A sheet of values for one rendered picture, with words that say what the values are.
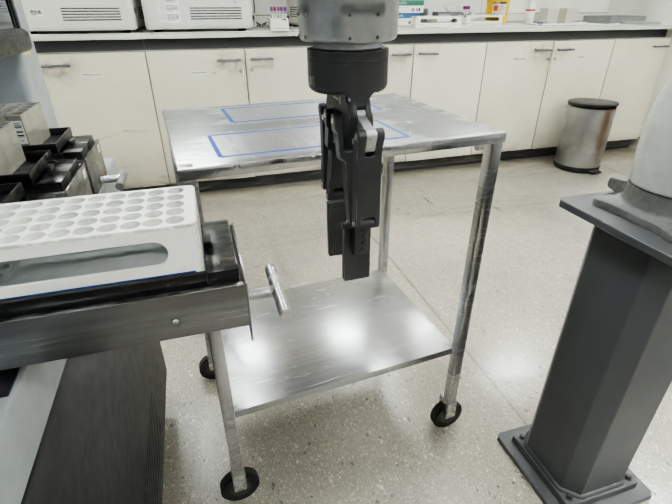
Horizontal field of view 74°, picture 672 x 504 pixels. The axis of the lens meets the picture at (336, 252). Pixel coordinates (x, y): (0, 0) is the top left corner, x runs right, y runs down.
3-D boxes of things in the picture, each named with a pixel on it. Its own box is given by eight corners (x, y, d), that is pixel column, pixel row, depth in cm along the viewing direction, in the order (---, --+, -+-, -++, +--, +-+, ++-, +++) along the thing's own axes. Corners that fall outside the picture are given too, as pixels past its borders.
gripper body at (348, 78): (297, 42, 43) (301, 137, 48) (320, 50, 36) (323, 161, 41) (369, 39, 45) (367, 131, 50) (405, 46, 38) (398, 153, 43)
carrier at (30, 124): (38, 136, 82) (27, 102, 79) (51, 135, 82) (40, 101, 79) (18, 154, 72) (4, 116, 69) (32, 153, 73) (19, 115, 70)
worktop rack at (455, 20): (415, 27, 278) (416, 16, 275) (410, 26, 286) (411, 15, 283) (460, 27, 282) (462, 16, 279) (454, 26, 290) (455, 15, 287)
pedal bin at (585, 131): (578, 177, 302) (598, 107, 279) (540, 161, 334) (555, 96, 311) (614, 173, 310) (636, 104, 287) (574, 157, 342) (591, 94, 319)
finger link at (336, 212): (328, 203, 51) (326, 200, 51) (329, 256, 54) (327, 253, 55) (353, 200, 51) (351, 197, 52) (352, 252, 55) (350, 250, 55)
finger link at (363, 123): (361, 95, 43) (382, 88, 38) (365, 150, 44) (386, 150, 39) (337, 97, 42) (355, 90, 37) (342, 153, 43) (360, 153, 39)
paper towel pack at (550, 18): (546, 23, 339) (549, 8, 334) (537, 22, 348) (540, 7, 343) (574, 22, 345) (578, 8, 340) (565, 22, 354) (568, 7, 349)
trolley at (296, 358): (224, 509, 104) (154, 172, 64) (200, 376, 142) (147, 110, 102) (464, 423, 126) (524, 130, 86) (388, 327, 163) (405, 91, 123)
